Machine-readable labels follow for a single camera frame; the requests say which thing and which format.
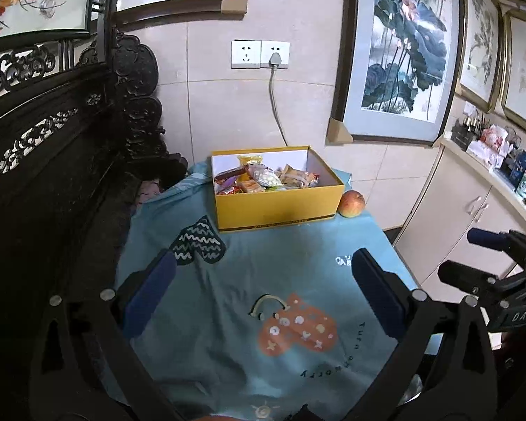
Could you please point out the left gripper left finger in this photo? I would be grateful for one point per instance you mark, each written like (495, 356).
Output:
(146, 289)

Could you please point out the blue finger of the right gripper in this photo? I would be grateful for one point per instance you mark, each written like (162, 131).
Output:
(487, 239)

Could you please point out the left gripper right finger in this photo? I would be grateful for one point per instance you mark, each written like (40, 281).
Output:
(386, 294)

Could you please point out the white cabinet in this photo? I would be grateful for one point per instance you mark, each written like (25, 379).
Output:
(460, 194)

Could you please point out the red apple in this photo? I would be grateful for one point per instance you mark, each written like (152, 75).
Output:
(351, 204)

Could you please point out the light blue patterned tablecloth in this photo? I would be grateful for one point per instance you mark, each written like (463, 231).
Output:
(256, 325)

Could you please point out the yellow cardboard box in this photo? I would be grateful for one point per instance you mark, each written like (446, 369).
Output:
(246, 211)

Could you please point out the brown red wafer bar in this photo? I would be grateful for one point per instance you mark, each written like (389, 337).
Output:
(230, 173)

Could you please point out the brown bread clear wrapper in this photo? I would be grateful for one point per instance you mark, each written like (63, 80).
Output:
(297, 179)

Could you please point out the white printed snack bag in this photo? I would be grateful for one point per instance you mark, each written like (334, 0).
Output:
(263, 175)

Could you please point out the gold framed fish painting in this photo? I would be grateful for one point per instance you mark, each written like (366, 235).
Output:
(513, 98)

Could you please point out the gold framed flower painting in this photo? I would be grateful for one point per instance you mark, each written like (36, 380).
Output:
(482, 53)

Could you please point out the framed lotus painting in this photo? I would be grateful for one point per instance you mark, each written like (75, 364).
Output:
(398, 65)

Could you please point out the framed goldfish painting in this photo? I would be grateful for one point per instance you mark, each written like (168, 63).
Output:
(32, 21)

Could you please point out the white double wall socket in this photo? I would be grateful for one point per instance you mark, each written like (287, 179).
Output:
(260, 54)

